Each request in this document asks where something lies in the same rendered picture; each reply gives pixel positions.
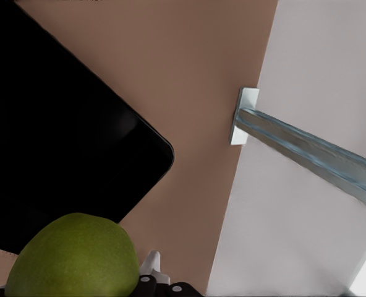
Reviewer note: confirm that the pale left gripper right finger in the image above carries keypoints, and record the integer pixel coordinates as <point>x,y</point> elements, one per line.
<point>154,265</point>

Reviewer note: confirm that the green apple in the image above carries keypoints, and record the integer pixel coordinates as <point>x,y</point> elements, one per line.
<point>74,260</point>

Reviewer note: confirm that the black storage box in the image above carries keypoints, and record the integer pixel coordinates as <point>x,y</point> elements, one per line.
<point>62,123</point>

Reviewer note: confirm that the silver post foot plate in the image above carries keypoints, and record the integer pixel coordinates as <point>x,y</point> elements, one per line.
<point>248,99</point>

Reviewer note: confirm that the silver frame post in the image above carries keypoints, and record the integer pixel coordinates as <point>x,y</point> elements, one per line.
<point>309,151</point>

